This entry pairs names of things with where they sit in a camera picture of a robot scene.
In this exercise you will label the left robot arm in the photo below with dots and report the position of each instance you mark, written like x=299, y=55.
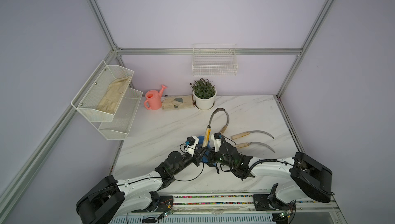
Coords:
x=111, y=197

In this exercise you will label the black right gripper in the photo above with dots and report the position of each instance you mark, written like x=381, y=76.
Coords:
x=211, y=157

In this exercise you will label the blue fluffy rag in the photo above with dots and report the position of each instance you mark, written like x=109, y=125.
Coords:
x=208, y=152

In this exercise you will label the sickle with wooden handle middle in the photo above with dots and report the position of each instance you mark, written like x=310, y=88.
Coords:
x=242, y=145

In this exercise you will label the white plant pot with saucer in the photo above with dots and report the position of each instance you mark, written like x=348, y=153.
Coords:
x=204, y=104

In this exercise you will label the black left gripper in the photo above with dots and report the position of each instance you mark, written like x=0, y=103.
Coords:
x=197, y=156

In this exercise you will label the white mesh lower shelf basket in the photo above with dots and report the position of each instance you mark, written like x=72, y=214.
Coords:
x=121, y=125

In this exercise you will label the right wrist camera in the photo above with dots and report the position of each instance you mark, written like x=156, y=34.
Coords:
x=217, y=140

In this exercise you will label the green potted plant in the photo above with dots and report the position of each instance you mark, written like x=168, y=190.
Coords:
x=203, y=88

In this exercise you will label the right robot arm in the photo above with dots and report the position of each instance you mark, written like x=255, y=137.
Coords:
x=305, y=176

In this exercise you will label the white mesh shelf basket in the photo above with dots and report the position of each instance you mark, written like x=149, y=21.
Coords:
x=87, y=101
x=121, y=125

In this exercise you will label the pink watering can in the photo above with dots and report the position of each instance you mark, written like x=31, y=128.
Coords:
x=153, y=99

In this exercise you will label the aluminium frame profile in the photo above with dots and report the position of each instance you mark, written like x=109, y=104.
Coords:
x=27, y=174

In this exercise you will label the white mesh upper shelf basket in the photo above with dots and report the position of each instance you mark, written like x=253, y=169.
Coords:
x=87, y=101

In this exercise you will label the white wire wall basket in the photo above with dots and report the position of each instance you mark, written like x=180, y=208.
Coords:
x=209, y=59

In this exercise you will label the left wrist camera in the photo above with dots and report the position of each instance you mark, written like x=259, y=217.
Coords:
x=190, y=145

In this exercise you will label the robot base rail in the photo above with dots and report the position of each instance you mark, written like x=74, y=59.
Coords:
x=230, y=208

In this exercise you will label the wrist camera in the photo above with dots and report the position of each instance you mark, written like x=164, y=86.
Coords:
x=217, y=140
x=190, y=145

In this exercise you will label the beige work glove on table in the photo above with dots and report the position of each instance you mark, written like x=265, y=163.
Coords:
x=177, y=102

